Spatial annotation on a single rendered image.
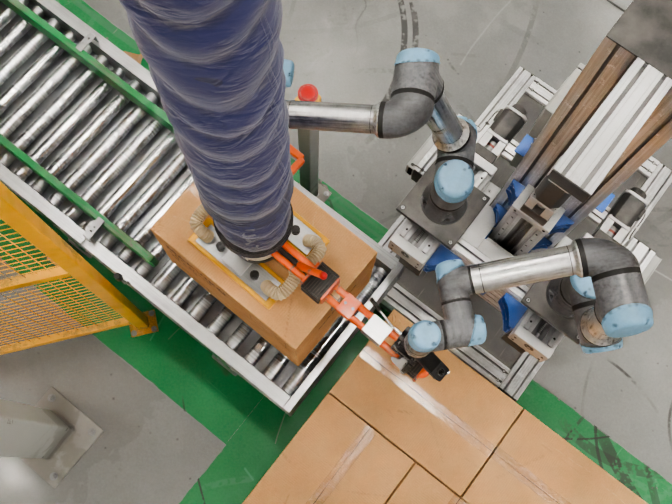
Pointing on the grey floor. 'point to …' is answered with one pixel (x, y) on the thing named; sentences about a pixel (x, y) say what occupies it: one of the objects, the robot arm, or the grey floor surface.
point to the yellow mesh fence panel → (15, 213)
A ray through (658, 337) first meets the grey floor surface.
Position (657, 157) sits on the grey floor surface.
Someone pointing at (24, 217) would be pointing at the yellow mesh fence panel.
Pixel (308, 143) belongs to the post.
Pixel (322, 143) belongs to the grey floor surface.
